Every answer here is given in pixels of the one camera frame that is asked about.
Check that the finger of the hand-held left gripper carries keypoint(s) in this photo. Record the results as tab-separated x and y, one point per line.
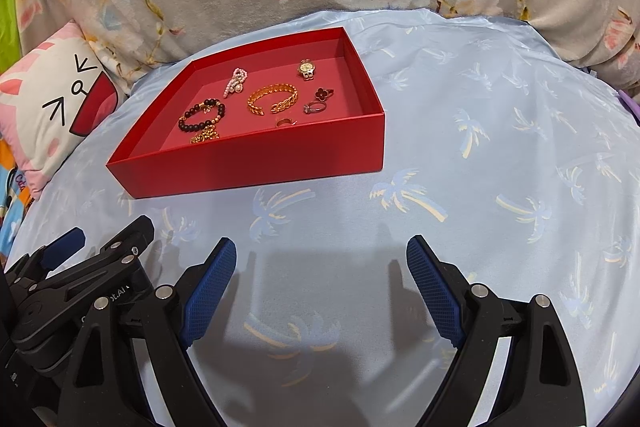
120	247
65	249

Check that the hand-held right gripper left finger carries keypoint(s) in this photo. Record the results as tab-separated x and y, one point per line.
210	292

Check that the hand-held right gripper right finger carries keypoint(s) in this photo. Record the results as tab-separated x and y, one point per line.
435	287

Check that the red cardboard box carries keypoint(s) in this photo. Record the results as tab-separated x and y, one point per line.
250	167

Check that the gold cuff bangle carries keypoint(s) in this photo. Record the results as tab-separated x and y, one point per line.
282	105

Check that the colourful patterned cloth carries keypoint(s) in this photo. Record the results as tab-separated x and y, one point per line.
12	197

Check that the blue palm print sheet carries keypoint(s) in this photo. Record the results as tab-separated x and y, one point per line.
475	157

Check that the cartoon face pillow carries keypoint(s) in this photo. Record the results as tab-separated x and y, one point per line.
45	107

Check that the pearl brooch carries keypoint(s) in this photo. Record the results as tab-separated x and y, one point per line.
235	82

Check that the gold wristwatch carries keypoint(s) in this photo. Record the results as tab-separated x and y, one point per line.
306	68

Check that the purple plastic object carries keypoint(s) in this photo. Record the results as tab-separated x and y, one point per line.
631	104

